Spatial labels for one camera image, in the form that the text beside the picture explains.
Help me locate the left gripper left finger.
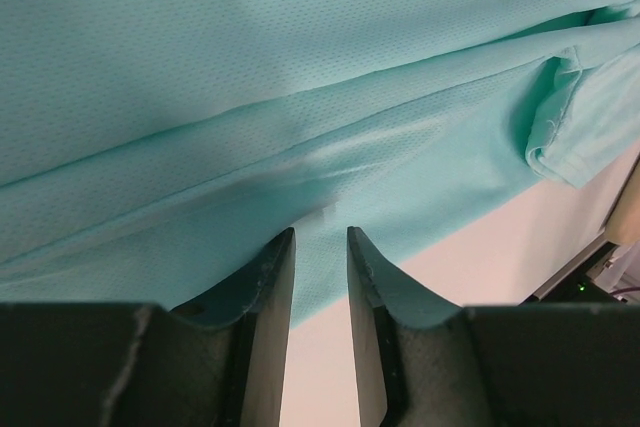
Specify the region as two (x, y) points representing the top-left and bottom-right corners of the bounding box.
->
(1, 229), (295, 426)

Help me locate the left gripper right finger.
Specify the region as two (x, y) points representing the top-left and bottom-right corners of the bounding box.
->
(347, 227), (639, 426)

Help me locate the mint green t shirt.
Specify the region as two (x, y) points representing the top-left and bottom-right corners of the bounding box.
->
(1, 0), (639, 321)

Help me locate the folded beige t shirt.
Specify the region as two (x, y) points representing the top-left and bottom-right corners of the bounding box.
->
(603, 159), (640, 246)

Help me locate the aluminium rail frame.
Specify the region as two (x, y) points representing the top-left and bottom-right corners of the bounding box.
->
(522, 235), (635, 305)

